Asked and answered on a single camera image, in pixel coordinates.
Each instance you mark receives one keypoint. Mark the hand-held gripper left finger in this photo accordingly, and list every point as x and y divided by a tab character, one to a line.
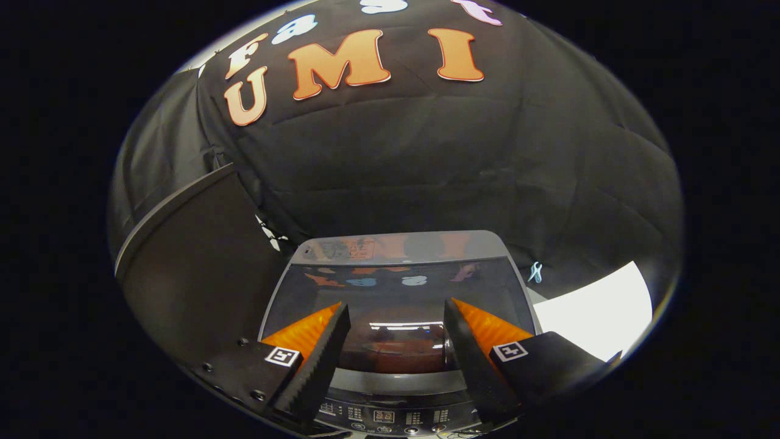
317	372

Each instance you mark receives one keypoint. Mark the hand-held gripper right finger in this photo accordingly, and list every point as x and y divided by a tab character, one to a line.
478	378

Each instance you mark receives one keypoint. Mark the grey washing machine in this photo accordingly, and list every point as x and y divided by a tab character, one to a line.
396	244

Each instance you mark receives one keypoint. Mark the light blue plastic clip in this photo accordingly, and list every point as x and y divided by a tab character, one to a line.
537	272

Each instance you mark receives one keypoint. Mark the white sheet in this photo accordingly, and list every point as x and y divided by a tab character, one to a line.
597	311

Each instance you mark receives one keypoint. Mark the grey side table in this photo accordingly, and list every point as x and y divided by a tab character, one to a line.
195	274

